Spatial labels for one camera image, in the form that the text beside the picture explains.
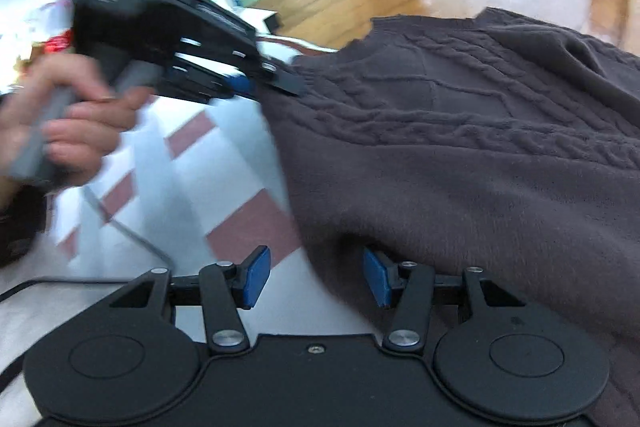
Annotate grey white maroon checked rug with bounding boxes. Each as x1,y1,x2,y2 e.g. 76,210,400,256
0,0,341,423

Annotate dark brown cable-knit sweater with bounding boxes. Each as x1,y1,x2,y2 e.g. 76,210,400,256
260,7,640,427

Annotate black cable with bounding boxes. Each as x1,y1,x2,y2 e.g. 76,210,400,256
0,184,177,303

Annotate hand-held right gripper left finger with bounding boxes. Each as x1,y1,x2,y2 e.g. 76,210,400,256
108,245,272,356

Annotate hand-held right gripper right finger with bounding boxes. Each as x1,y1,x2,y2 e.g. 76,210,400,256
363,247,528,354

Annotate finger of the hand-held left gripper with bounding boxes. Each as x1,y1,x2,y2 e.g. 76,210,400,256
172,38,307,98
166,66,259,104

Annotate person's left hand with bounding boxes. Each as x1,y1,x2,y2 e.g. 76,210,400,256
0,54,153,188

